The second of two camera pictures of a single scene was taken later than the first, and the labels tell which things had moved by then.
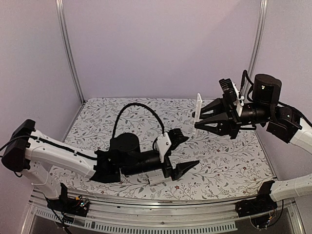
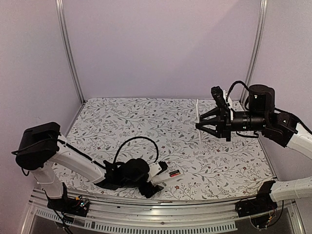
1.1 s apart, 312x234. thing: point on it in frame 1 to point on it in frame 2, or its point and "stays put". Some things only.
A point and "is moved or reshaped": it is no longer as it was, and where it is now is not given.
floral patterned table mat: [226, 166] stays put
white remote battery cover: [198, 107] is moved or reshaped
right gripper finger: [222, 128] stays put
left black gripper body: [168, 169] to [148, 191]
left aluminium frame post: [59, 7] stays put
